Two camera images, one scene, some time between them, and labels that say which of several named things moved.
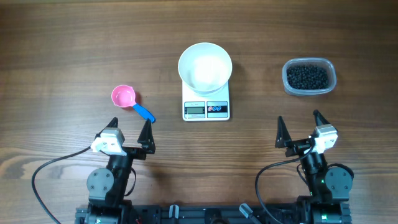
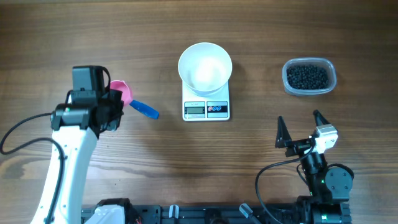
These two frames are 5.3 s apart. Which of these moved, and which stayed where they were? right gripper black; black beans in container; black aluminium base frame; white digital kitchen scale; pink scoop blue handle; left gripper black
Moved: left gripper black; pink scoop blue handle
Stayed: black beans in container; black aluminium base frame; right gripper black; white digital kitchen scale
